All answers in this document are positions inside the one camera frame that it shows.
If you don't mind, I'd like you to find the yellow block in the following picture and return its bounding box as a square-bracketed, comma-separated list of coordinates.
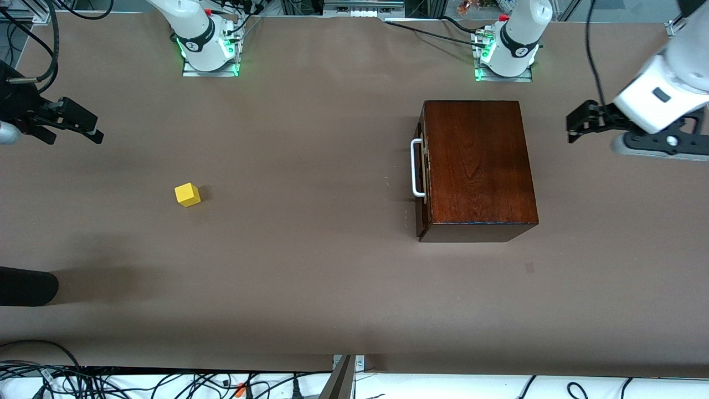
[174, 183, 201, 208]

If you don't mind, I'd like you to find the white metal drawer handle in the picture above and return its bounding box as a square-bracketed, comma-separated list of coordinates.
[410, 137, 428, 198]

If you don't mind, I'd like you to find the light wood drawer brown front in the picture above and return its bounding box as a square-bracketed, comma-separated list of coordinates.
[417, 105, 433, 240]

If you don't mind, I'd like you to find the dark brown wooden cabinet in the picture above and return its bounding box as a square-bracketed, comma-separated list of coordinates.
[417, 100, 540, 243]

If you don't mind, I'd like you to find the black ribbed cylinder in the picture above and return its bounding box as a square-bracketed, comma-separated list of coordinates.
[0, 266, 59, 307]

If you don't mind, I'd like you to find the white power strip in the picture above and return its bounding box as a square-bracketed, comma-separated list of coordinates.
[323, 0, 406, 18]

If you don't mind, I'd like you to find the grey metal bar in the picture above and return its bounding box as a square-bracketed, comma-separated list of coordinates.
[318, 355, 356, 399]

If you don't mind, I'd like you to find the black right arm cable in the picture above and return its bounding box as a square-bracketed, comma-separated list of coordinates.
[0, 0, 61, 95]

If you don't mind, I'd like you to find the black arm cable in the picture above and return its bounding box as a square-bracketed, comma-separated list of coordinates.
[0, 0, 61, 95]
[585, 0, 610, 109]

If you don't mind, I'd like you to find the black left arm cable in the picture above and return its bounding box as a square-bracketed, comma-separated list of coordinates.
[585, 0, 610, 109]

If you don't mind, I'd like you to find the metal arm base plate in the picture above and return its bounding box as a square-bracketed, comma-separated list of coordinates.
[474, 61, 533, 83]
[182, 55, 240, 78]

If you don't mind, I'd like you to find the aluminium frame profile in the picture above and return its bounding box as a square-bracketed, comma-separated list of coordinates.
[666, 0, 700, 37]
[0, 0, 52, 24]

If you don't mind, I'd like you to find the black cable on table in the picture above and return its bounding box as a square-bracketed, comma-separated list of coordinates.
[385, 16, 489, 48]

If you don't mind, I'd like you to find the black looping cable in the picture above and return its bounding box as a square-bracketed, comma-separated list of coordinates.
[0, 339, 84, 369]

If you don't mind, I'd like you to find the tangled black cables bundle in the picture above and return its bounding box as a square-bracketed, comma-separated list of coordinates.
[0, 360, 333, 399]

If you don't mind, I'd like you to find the small metal corner bracket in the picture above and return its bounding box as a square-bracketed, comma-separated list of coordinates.
[332, 355, 366, 373]

